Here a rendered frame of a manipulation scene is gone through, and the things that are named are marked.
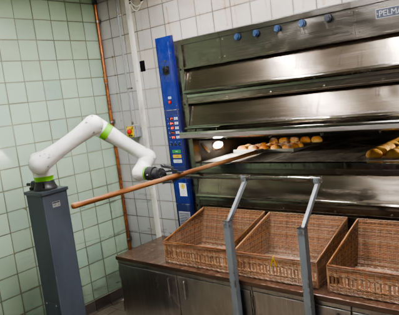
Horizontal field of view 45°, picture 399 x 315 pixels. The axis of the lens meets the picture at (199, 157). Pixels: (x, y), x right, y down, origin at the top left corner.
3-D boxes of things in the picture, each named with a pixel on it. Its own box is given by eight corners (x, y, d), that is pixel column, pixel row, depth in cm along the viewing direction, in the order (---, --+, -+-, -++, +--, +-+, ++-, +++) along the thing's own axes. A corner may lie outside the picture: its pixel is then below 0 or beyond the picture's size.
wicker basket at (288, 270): (272, 249, 328) (268, 210, 324) (353, 259, 292) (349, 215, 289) (232, 275, 290) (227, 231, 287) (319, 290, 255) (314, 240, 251)
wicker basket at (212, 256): (207, 240, 365) (202, 205, 362) (271, 249, 329) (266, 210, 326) (164, 262, 329) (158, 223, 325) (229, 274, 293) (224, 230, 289)
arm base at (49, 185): (20, 190, 318) (19, 182, 317) (39, 185, 329) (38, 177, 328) (42, 192, 301) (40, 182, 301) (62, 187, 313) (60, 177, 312)
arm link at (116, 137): (102, 142, 321) (107, 138, 311) (110, 129, 325) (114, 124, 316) (148, 170, 330) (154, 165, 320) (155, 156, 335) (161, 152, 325)
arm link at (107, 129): (79, 127, 307) (89, 110, 307) (79, 126, 319) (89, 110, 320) (104, 142, 311) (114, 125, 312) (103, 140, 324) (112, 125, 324)
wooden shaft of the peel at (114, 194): (74, 209, 236) (72, 204, 236) (70, 209, 238) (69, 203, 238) (257, 154, 367) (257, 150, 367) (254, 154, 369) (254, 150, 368)
